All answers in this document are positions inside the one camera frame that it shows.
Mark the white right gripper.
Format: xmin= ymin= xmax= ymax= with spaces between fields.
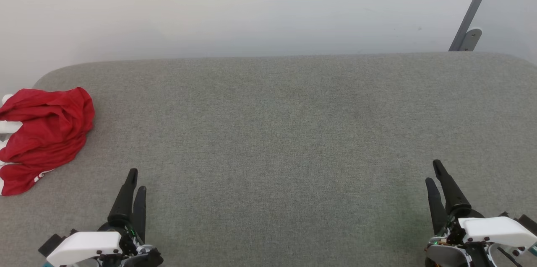
xmin=425 ymin=159 xmax=537 ymax=267

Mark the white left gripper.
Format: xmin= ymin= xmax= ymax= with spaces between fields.
xmin=44 ymin=168 xmax=164 ymax=267

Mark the red and white t-shirt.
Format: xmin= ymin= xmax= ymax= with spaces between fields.
xmin=0 ymin=87 xmax=95 ymax=197

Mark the black cable with teal plug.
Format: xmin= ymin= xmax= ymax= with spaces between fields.
xmin=496 ymin=247 xmax=524 ymax=267

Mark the grey metal wall bracket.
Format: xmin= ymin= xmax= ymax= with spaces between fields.
xmin=459 ymin=28 xmax=483 ymax=52

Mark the grey metal wall rail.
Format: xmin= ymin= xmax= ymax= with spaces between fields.
xmin=448 ymin=0 xmax=501 ymax=52

